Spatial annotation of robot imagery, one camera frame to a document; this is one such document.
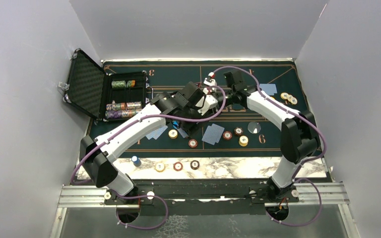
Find blue round button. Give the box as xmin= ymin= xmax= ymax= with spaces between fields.
xmin=172 ymin=121 xmax=180 ymax=129

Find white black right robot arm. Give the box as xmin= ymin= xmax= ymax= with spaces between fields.
xmin=213 ymin=89 xmax=321 ymax=202

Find black poker chip case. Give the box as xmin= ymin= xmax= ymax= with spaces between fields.
xmin=58 ymin=48 xmax=148 ymax=122

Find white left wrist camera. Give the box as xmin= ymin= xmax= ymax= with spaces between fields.
xmin=196 ymin=95 xmax=218 ymax=116

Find blue poker chip stack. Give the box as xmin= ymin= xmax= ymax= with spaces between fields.
xmin=131 ymin=156 xmax=141 ymax=167

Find yellow poker chip stack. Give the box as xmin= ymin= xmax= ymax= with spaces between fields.
xmin=155 ymin=162 xmax=166 ymax=173

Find white round button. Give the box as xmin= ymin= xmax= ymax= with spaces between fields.
xmin=247 ymin=121 xmax=261 ymax=134

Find red poker chip stack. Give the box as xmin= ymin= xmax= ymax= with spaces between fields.
xmin=173 ymin=162 xmax=184 ymax=172

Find green chips in case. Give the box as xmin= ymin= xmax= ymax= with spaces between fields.
xmin=111 ymin=80 xmax=136 ymax=89

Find black mounting rail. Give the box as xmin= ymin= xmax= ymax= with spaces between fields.
xmin=59 ymin=178 xmax=349 ymax=218

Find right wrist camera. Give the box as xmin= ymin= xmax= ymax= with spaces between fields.
xmin=203 ymin=69 xmax=247 ymax=94

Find brown poker chip stack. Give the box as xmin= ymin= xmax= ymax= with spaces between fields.
xmin=190 ymin=160 xmax=200 ymax=170

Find mixed chips row in case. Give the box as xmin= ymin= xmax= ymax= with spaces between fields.
xmin=106 ymin=101 xmax=142 ymax=111

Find purple chips row in case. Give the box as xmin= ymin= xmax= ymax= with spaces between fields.
xmin=105 ymin=109 xmax=141 ymax=119

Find blue card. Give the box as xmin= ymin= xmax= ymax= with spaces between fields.
xmin=145 ymin=130 xmax=160 ymax=140
xmin=211 ymin=124 xmax=225 ymax=143
xmin=153 ymin=125 xmax=168 ymax=140
xmin=202 ymin=126 xmax=215 ymax=145
xmin=259 ymin=84 xmax=277 ymax=96

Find green poker table mat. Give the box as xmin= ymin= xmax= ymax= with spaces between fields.
xmin=103 ymin=61 xmax=309 ymax=158

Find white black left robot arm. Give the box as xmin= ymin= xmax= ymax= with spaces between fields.
xmin=75 ymin=80 xmax=218 ymax=204

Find blue playing card deck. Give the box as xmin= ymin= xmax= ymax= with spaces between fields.
xmin=177 ymin=128 xmax=189 ymax=138

